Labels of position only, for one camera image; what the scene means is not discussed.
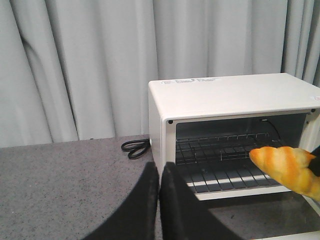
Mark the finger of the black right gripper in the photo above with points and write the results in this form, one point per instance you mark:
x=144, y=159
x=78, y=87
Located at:
x=314, y=164

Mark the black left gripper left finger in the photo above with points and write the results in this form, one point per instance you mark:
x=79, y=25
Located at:
x=135, y=218

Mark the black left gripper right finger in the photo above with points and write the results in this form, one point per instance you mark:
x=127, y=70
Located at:
x=183, y=216

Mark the golden croissant bread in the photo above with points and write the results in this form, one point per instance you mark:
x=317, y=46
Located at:
x=289, y=167

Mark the oven glass door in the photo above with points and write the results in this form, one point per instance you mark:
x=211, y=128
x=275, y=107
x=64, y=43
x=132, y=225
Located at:
x=274, y=216

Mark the white Toshiba toaster oven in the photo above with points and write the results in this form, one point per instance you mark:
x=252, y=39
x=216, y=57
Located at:
x=282, y=105

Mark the grey curtain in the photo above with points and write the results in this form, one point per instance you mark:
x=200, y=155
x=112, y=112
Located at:
x=79, y=69

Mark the wire oven rack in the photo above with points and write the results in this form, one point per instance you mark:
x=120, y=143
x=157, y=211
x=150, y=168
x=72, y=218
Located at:
x=221, y=148

